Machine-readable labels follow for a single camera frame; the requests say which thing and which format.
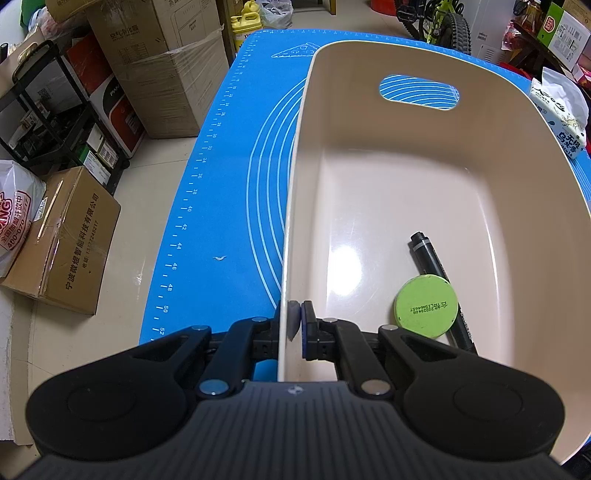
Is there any beige plastic bin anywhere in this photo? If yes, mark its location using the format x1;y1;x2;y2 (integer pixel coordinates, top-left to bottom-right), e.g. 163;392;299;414
276;41;591;464

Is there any black metal rack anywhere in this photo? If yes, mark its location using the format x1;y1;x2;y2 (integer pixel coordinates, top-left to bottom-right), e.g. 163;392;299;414
0;41;130;195

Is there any white chest freezer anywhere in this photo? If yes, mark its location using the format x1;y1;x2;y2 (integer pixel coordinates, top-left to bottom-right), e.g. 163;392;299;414
468;0;513;65

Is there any brown printed cardboard box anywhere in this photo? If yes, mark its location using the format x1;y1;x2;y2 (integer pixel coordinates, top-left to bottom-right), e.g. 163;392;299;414
0;166;122;316

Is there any red white appliance box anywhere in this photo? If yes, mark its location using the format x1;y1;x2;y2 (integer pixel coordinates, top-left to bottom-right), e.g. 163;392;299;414
90;74;146;160

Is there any green white carton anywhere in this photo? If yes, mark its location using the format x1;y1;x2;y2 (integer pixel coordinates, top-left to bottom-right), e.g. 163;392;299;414
536;1;591;65

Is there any white red-print plastic bag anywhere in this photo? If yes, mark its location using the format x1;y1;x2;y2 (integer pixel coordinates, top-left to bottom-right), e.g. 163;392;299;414
0;159;47;278

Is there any black marker pen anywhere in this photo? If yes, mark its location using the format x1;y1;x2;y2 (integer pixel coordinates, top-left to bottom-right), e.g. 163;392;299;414
410;232;478;355

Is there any green black bicycle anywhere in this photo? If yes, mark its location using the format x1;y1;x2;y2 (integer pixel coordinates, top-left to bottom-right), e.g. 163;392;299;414
394;0;472;57

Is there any white tissue pack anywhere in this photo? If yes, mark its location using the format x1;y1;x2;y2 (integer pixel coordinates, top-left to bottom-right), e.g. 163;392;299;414
529;67;591;160

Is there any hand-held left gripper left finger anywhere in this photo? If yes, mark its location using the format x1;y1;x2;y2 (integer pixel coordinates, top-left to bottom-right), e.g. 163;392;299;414
124;302;283;398

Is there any wrapped large cardboard box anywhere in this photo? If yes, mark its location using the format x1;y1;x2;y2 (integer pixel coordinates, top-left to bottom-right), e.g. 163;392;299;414
111;34;232;139

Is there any yellow plastic jug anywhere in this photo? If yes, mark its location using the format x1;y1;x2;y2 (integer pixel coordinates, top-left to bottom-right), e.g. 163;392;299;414
231;0;265;51

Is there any green round tin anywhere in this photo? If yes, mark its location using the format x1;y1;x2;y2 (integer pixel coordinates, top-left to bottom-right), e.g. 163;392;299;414
393;274;459;340

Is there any clear plastic bag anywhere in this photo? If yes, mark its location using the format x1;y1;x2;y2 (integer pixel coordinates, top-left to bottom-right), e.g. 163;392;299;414
259;0;294;29

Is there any large plain cardboard box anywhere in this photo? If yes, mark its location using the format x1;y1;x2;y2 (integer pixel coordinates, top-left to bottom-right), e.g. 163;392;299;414
87;0;219;63

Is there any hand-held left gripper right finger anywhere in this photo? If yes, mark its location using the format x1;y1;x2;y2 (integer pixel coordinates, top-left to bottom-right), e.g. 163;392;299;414
300;300;467;398

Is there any blue silicone mat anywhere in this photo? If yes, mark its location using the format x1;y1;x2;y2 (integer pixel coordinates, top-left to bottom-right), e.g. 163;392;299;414
139;28;591;370

